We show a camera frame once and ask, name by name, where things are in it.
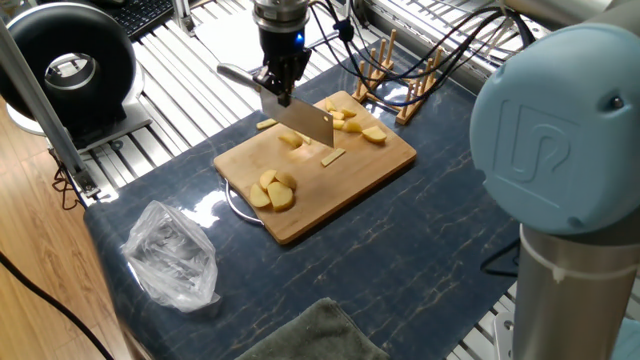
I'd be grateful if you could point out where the dark blue marbled mat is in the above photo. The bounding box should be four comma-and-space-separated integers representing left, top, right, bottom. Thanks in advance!
83, 42, 521, 360

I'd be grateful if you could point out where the black floor cable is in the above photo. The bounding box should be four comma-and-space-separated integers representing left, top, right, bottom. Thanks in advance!
0, 249, 116, 360

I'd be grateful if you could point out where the slanted aluminium post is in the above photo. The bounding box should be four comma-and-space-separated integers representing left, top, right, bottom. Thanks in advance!
0, 19, 101, 199

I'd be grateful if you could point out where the tangled black cable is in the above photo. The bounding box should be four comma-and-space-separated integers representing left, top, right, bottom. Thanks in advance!
51, 149, 85, 211

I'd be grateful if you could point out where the short aluminium post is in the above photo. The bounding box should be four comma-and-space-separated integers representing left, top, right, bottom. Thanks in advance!
172, 0, 197, 37

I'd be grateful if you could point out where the thin potato slice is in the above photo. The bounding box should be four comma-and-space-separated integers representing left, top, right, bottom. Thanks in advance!
320, 147, 347, 168

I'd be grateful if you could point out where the wooden cutting board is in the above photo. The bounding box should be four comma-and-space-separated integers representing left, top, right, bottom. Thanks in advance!
213, 90, 418, 246

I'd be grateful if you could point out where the white paper pad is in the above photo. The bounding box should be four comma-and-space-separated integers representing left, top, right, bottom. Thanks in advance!
193, 0, 331, 80

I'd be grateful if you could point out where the grey-green towel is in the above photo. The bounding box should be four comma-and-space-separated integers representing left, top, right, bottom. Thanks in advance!
234, 297, 391, 360

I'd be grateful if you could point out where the black keyboard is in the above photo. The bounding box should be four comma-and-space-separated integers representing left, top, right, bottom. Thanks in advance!
107, 0, 176, 40

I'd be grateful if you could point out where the wooden peg rack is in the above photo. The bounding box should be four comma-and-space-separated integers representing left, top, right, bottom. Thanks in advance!
351, 28, 445, 126

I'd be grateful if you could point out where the black gripper cable bundle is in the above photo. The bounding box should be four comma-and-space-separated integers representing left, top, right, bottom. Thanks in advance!
309, 0, 536, 107

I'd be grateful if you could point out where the black ring-shaped device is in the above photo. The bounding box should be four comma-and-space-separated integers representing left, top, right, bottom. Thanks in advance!
0, 2, 154, 154

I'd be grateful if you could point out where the steel cleaver knife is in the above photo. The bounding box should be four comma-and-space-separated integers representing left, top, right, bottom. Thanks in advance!
216, 63, 335, 149

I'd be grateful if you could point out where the perforated aluminium plate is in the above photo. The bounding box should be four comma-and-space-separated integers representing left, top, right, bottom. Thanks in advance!
493, 312, 515, 360

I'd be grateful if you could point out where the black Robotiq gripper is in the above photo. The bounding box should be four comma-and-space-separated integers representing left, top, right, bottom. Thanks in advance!
252, 27, 313, 109

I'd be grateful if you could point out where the clear plastic bag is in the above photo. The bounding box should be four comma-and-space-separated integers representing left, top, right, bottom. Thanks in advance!
121, 200, 221, 314

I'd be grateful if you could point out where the potato half with skin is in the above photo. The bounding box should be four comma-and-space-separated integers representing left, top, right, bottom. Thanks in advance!
278, 130, 305, 149

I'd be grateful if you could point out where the hanging black cable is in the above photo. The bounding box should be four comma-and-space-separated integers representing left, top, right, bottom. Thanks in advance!
480, 238, 521, 278

